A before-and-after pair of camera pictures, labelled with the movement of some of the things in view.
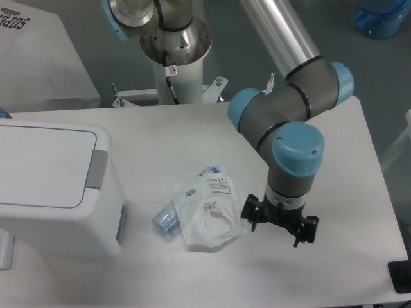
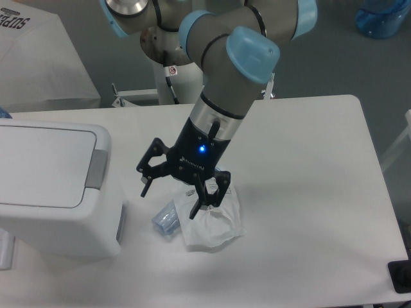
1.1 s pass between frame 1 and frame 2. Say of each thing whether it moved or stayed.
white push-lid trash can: stayed
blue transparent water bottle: stayed
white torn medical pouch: stayed
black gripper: moved
